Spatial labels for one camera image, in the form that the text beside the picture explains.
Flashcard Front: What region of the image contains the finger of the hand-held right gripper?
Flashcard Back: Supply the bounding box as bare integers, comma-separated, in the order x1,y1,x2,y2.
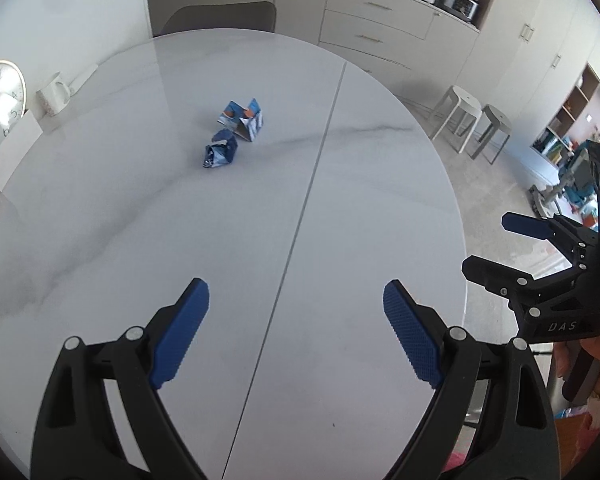
461,255,588,308
501,212,600,261

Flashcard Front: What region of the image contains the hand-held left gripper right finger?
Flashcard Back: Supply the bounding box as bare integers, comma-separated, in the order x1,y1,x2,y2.
383,280,558,480

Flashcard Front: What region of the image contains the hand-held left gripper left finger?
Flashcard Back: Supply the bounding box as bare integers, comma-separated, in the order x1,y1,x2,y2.
30,277,211,480

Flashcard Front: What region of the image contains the blue wrapper with orange print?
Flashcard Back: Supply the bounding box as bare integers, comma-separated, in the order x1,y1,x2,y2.
216,97,266,143

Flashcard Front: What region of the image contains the blue seat on wheeled stand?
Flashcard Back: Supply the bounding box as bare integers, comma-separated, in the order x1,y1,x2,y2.
530,152,600,218

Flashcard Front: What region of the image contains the grey stool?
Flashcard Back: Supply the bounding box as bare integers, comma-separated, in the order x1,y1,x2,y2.
469,104,513,163

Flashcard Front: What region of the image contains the open wooden shelf unit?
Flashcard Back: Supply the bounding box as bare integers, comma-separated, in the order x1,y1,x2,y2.
530,62,600,166

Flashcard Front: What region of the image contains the white stool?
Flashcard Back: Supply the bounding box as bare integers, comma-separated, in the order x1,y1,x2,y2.
426,85,482,153

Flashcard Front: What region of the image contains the cream tall cabinet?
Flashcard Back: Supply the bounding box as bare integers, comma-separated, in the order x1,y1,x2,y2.
450,0,588,126

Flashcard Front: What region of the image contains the silver countertop oven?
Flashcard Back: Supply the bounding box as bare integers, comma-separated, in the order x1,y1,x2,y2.
437,0,481,21

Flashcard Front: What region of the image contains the white card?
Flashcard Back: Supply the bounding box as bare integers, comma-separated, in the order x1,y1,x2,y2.
0,109,43,193

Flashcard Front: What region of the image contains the white cup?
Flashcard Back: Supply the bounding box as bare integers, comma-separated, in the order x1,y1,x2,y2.
36,72,72,117

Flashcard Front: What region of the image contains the white plastic strip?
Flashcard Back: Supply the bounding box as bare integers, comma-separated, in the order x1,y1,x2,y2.
69,61,100,90

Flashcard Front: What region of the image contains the grey upholstered chair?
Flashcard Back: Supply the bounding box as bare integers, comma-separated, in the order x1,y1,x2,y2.
160,1,277,37

